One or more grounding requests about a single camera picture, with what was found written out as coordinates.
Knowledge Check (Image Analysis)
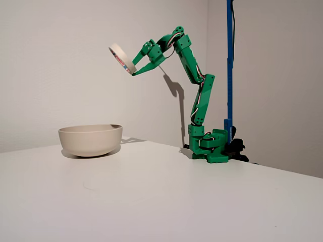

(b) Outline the black table clamp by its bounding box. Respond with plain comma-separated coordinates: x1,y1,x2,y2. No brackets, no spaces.
227,125,250,163

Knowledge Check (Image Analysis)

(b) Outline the white masking tape roll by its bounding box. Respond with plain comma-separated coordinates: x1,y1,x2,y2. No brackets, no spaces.
108,42,138,75

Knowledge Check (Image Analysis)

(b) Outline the white round bowl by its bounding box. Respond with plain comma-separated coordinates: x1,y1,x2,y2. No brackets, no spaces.
58,124,124,158

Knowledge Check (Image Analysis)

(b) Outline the blue upright pole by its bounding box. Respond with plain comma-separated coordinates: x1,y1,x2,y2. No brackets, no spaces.
224,0,235,146

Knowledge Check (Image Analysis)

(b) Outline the black cable on pole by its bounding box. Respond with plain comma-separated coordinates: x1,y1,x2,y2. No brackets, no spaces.
231,0,237,76

